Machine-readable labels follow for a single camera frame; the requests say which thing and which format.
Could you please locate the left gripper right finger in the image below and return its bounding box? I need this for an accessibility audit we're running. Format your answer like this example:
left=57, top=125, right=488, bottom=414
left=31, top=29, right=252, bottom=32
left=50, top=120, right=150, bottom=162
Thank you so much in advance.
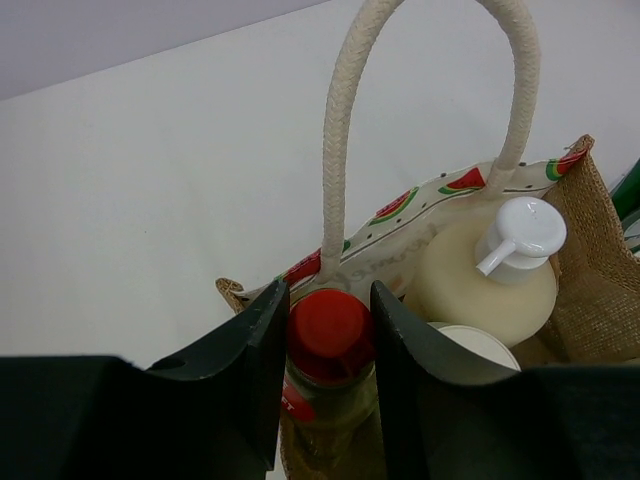
left=370, top=281, right=639, bottom=479

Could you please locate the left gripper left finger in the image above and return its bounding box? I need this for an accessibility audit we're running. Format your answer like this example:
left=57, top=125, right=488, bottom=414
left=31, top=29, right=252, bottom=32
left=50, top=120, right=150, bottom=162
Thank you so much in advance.
left=1, top=281, right=289, bottom=479

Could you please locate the yellow dish soap bottle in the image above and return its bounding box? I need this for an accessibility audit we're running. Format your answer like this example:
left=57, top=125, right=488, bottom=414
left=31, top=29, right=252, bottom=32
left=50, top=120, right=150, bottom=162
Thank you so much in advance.
left=280, top=289, right=387, bottom=479

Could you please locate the jute watermelon canvas bag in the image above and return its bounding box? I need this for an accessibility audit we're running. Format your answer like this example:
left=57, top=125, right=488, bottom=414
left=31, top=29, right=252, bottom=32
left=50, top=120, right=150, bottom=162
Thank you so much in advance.
left=214, top=0, right=640, bottom=480

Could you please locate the green dish soap bottle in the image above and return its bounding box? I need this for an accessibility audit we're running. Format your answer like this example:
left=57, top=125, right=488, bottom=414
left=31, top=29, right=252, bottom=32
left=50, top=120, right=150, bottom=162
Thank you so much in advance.
left=611, top=160, right=640, bottom=257

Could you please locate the pale green white-capped bottle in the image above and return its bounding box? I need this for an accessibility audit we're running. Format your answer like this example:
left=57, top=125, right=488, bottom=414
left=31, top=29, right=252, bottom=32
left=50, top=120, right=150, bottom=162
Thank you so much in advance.
left=429, top=322, right=521, bottom=371

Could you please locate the cream pump lotion bottle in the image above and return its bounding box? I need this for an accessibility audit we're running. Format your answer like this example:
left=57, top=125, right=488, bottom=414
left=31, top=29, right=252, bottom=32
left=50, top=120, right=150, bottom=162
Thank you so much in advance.
left=404, top=197, right=567, bottom=347

